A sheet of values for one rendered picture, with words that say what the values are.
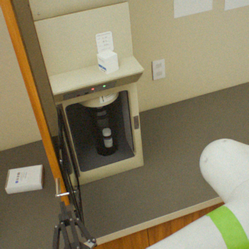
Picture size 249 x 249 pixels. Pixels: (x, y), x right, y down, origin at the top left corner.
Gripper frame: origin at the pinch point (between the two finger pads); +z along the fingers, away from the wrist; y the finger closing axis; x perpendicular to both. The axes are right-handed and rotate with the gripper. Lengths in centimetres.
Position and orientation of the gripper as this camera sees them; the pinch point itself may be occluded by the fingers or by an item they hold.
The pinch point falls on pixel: (64, 213)
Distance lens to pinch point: 110.4
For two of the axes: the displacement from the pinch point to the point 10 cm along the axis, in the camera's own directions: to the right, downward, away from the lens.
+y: -9.4, 2.8, -1.9
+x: 1.1, 7.8, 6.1
